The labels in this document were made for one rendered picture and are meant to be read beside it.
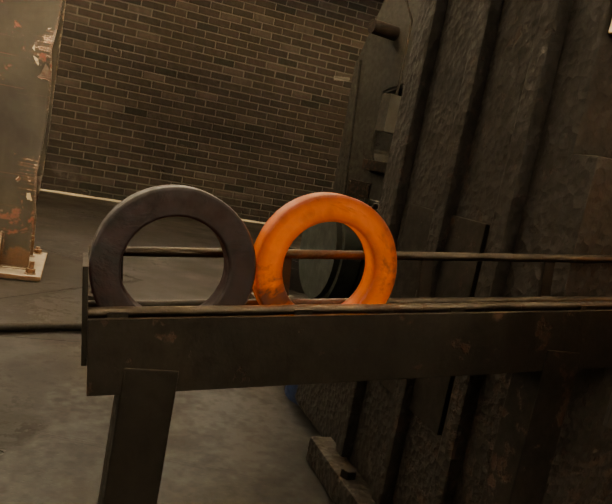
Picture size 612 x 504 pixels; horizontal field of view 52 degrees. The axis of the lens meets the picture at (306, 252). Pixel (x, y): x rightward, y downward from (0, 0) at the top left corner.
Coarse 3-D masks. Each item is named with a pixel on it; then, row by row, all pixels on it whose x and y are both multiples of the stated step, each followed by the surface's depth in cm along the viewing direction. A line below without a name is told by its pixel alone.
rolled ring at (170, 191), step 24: (144, 192) 68; (168, 192) 68; (192, 192) 69; (120, 216) 67; (144, 216) 68; (168, 216) 69; (192, 216) 70; (216, 216) 71; (96, 240) 67; (120, 240) 68; (240, 240) 72; (96, 264) 67; (120, 264) 68; (240, 264) 73; (96, 288) 68; (120, 288) 69; (216, 288) 75; (240, 288) 73
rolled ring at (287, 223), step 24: (288, 216) 74; (312, 216) 75; (336, 216) 76; (360, 216) 77; (264, 240) 73; (288, 240) 74; (360, 240) 80; (384, 240) 78; (264, 264) 74; (384, 264) 79; (264, 288) 74; (360, 288) 81; (384, 288) 80
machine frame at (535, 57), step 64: (448, 0) 142; (512, 0) 120; (576, 0) 104; (448, 64) 139; (512, 64) 118; (576, 64) 102; (448, 128) 135; (512, 128) 115; (576, 128) 100; (384, 192) 160; (448, 192) 127; (512, 192) 108; (576, 192) 98; (384, 384) 145; (448, 384) 122; (576, 384) 103; (320, 448) 163; (384, 448) 137; (448, 448) 116; (576, 448) 106
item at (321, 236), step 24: (312, 240) 224; (336, 240) 204; (312, 264) 221; (336, 264) 204; (360, 264) 207; (312, 288) 218; (336, 288) 206; (312, 384) 195; (336, 384) 179; (312, 408) 193
